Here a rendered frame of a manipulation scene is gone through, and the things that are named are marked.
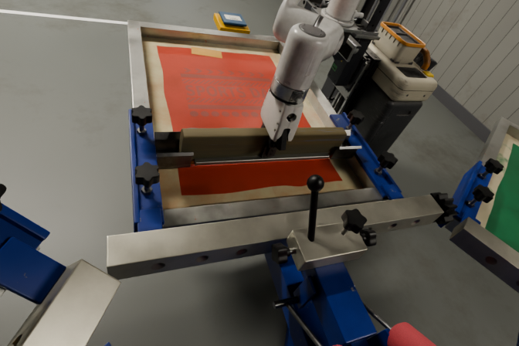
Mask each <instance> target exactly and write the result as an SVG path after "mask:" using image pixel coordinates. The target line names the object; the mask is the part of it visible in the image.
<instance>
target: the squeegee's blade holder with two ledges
mask: <svg viewBox="0 0 519 346"><path fill-rule="evenodd" d="M329 156H330V155H329V154H328V153H309V154H275V155H274V156H273V157H271V158H262V156H261V155H258V156H240V157H223V158H195V159H194V164H195V166H197V165H225V164H240V163H254V162H269V161H297V160H312V159H326V158H329Z"/></svg>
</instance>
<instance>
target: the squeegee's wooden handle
mask: <svg viewBox="0 0 519 346"><path fill-rule="evenodd" d="M346 137H347V133H346V131H345V130H344V128H343V127H298V128H297V130H296V133H295V135H294V137H293V140H292V141H288V140H287V145H286V150H285V151H280V150H278V149H277V150H276V153H275V154H309V153H328V154H331V153H332V151H333V150H334V148H335V147H339V146H341V144H342V143H343V141H344V139H345V138H346ZM269 138H270V136H269V134H268V132H267V130H266V128H265V127H260V128H182V129H181V134H180V141H179V148H178V152H194V156H192V161H194V159H195V158H223V157H240V156H258V155H261V154H262V152H263V149H264V147H265V144H267V143H268V140H269Z"/></svg>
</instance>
